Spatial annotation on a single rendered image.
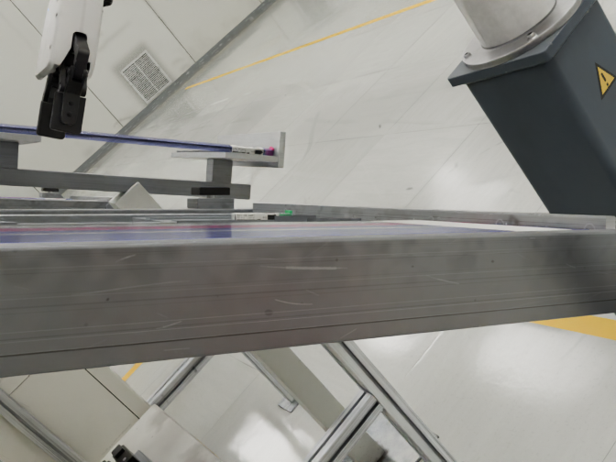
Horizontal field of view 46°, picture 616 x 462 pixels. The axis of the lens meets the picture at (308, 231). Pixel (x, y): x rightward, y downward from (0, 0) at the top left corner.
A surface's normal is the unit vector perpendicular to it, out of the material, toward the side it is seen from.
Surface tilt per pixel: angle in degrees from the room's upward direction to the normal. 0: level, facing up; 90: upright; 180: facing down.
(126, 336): 90
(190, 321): 90
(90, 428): 90
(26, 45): 90
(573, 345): 0
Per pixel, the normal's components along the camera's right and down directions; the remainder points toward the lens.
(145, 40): 0.48, 0.05
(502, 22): -0.29, 0.62
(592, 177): -0.59, 0.70
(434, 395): -0.59, -0.72
